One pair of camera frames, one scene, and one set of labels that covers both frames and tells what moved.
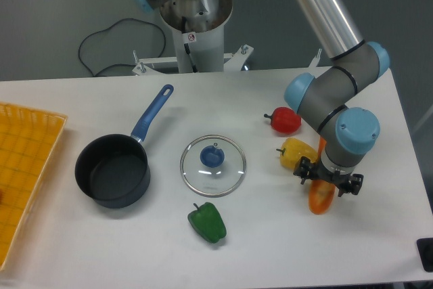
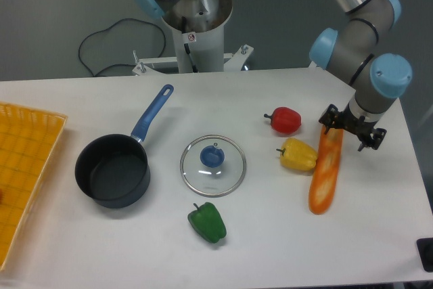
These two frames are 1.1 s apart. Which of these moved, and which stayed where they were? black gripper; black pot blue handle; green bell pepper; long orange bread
Moved: black gripper
Stayed: green bell pepper; black pot blue handle; long orange bread
